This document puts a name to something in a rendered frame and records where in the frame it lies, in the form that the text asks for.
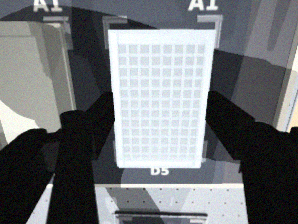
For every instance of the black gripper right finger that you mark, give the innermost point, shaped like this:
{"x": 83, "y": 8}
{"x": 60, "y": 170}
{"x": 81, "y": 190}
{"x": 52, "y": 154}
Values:
{"x": 269, "y": 174}

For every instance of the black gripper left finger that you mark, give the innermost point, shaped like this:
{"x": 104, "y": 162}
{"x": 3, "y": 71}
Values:
{"x": 29, "y": 161}

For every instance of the grey base plate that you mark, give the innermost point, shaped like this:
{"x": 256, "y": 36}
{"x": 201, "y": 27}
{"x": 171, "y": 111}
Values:
{"x": 222, "y": 205}

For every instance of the cream one-well reservoir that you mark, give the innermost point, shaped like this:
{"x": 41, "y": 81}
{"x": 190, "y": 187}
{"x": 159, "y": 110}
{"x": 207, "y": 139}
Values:
{"x": 33, "y": 92}

